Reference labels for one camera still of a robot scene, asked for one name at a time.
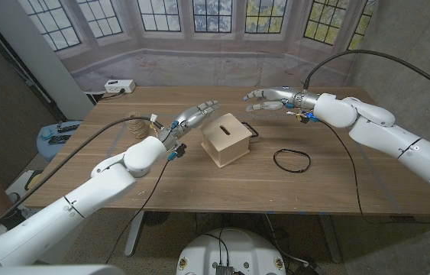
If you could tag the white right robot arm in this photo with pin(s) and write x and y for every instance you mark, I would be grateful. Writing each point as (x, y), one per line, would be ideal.
(382, 133)

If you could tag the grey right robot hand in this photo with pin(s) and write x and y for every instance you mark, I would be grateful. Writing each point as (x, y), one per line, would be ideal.
(291, 95)

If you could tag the white power strip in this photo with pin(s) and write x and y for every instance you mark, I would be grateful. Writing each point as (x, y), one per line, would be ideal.
(120, 86)

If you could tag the teal round object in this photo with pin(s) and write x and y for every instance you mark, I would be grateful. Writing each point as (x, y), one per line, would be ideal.
(46, 134)

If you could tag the long black remote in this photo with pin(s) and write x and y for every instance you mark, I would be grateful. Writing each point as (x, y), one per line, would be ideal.
(68, 127)

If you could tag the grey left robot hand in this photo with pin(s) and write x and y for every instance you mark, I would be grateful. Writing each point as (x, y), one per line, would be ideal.
(191, 116)

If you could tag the blue round stool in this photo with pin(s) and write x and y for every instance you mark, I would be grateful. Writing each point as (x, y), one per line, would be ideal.
(46, 149)

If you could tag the brown twine spool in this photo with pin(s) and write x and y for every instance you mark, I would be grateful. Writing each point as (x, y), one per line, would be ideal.
(138, 130)

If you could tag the short black remote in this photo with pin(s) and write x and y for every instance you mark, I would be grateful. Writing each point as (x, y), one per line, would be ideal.
(59, 140)

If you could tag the grey table leg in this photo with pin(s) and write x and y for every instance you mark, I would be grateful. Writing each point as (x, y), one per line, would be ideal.
(134, 237)
(329, 237)

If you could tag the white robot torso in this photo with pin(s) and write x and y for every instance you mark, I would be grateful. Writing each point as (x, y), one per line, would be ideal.
(233, 248)

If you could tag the printed window backdrop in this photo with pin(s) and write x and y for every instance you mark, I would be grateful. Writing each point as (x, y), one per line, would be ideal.
(214, 68)

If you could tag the wooden drawer box with slot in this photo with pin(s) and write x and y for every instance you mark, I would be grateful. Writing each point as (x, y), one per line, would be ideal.
(224, 147)

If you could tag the white yellow floor device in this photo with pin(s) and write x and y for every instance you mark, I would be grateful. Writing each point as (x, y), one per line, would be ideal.
(18, 187)

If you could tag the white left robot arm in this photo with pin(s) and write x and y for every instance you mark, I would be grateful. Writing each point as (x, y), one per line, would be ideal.
(96, 195)

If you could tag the black rubber band loop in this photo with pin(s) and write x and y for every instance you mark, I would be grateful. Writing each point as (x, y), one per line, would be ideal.
(274, 159)

